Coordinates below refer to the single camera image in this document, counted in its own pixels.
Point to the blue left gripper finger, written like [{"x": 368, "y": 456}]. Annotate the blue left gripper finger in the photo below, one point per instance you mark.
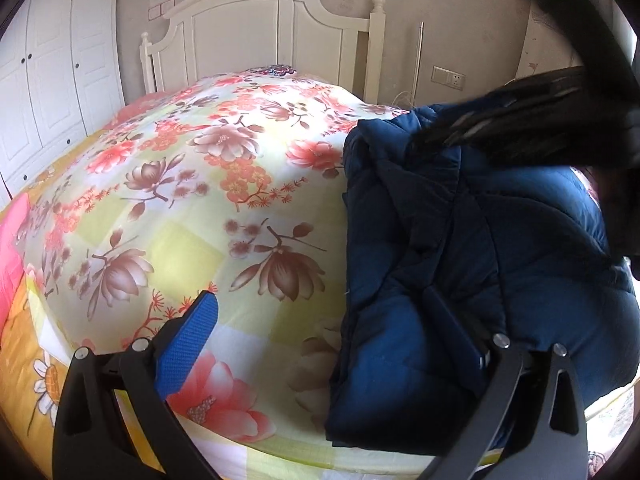
[{"x": 180, "y": 341}]

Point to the blue quilted down jacket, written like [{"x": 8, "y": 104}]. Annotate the blue quilted down jacket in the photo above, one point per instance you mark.
[{"x": 441, "y": 246}]

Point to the sailboat print curtain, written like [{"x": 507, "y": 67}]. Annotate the sailboat print curtain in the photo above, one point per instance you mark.
[{"x": 544, "y": 49}]

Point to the orange floral bed sheet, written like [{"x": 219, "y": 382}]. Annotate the orange floral bed sheet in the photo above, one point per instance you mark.
[{"x": 89, "y": 276}]

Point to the floral bed quilt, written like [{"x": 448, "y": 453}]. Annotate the floral bed quilt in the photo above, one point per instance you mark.
[{"x": 258, "y": 218}]

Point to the pink cloth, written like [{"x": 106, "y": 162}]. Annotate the pink cloth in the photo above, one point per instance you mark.
[{"x": 11, "y": 260}]

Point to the red blue patterned pillow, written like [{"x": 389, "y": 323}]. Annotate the red blue patterned pillow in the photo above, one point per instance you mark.
[{"x": 276, "y": 70}]

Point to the white wardrobe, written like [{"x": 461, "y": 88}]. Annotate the white wardrobe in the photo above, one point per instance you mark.
[{"x": 60, "y": 82}]

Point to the white wooden headboard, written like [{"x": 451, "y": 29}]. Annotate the white wooden headboard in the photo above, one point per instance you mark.
[{"x": 208, "y": 37}]

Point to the wall socket panel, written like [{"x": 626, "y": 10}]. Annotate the wall socket panel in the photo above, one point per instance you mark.
[{"x": 448, "y": 78}]

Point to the white wall pipe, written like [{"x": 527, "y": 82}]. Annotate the white wall pipe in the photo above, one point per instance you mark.
[{"x": 417, "y": 63}]

